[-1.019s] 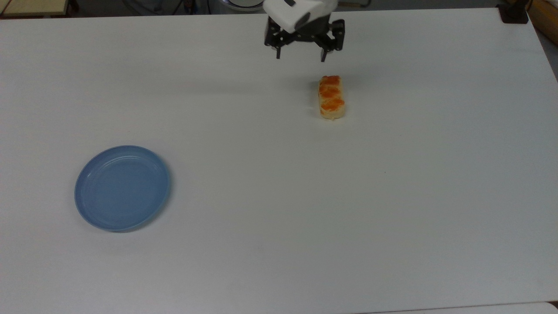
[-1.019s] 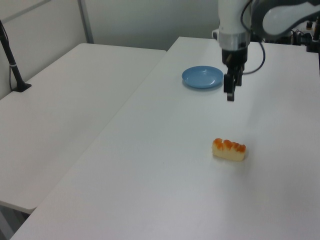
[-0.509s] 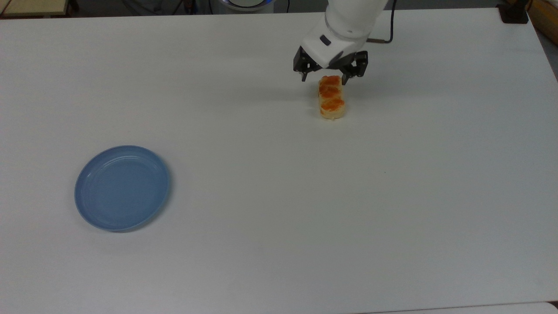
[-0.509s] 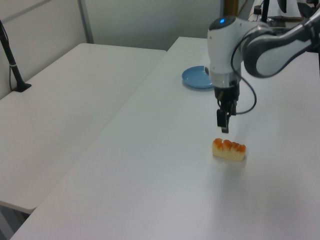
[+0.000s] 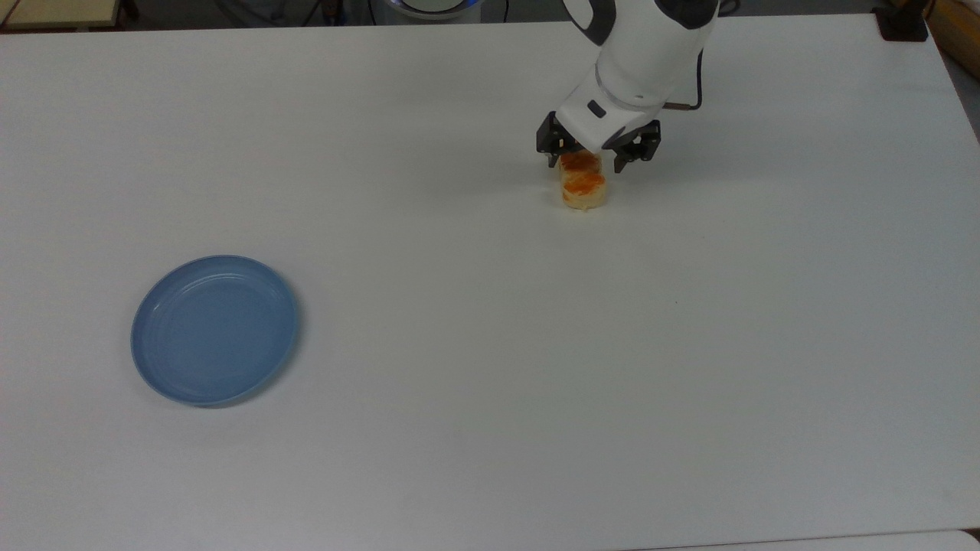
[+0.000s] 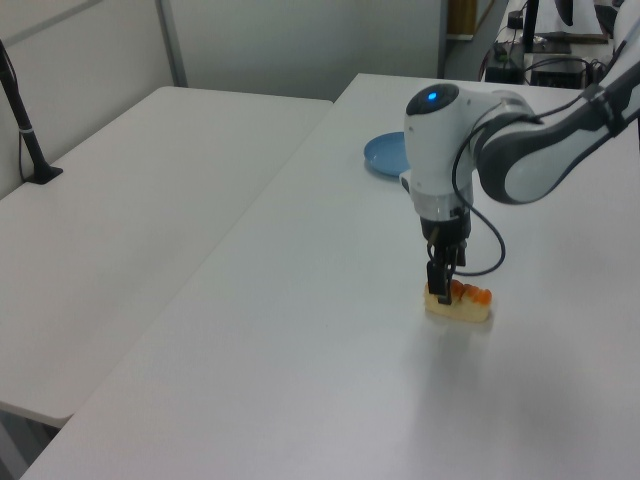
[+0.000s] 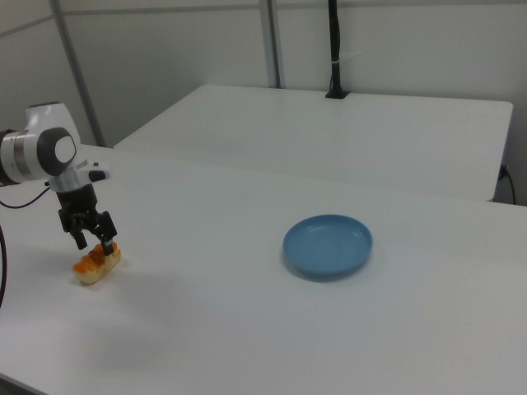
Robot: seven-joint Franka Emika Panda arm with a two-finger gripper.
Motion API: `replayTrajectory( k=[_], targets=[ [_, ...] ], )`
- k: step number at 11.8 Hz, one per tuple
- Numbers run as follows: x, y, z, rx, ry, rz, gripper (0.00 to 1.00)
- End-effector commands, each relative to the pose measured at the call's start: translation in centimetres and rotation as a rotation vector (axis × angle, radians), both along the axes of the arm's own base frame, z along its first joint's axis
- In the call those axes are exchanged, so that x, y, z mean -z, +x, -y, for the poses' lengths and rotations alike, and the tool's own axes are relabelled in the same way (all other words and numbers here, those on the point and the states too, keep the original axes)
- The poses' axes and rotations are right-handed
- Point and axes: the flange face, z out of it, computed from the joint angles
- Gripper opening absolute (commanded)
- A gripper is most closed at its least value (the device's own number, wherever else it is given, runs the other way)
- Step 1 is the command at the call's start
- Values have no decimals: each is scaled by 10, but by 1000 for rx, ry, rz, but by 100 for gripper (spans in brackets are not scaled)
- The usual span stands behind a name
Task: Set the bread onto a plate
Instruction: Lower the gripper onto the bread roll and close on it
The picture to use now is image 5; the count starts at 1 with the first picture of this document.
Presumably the beige wooden board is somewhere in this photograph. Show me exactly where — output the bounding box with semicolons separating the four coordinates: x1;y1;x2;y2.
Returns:
0;0;125;31

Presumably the orange glazed bread loaf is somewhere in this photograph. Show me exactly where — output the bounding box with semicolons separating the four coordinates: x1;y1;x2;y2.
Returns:
559;151;611;212

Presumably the blue round plate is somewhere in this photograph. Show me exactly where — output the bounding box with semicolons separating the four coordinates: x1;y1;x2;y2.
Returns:
130;254;301;408

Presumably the light wooden box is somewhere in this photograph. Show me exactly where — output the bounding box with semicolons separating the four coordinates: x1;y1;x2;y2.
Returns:
925;0;980;79

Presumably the black corner clamp mount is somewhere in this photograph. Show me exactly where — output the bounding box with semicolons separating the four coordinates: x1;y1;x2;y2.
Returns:
873;0;929;43

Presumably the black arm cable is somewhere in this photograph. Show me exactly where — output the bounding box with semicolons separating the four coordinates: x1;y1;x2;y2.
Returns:
664;47;705;112

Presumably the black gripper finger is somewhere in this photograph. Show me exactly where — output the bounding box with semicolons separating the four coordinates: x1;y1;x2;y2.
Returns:
535;111;577;170
612;119;662;174

